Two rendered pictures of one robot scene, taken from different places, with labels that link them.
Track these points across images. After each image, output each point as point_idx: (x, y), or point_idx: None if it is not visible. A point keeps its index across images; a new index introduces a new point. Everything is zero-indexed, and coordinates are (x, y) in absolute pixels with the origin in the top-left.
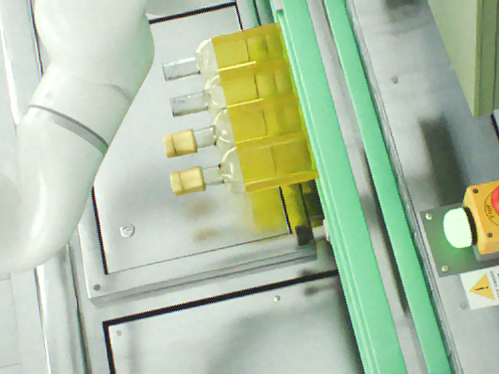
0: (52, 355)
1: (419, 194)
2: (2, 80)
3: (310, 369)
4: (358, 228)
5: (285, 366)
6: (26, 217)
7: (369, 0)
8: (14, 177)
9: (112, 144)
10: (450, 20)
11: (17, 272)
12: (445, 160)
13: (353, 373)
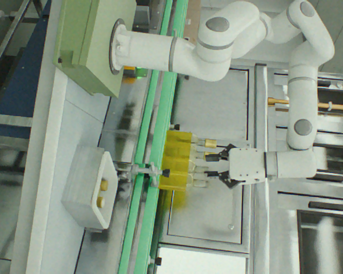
0: (265, 132)
1: (144, 81)
2: (271, 240)
3: (187, 111)
4: (165, 82)
5: (194, 113)
6: (270, 19)
7: (128, 144)
8: (272, 32)
9: (232, 193)
10: (128, 24)
11: None
12: (131, 88)
13: (175, 106)
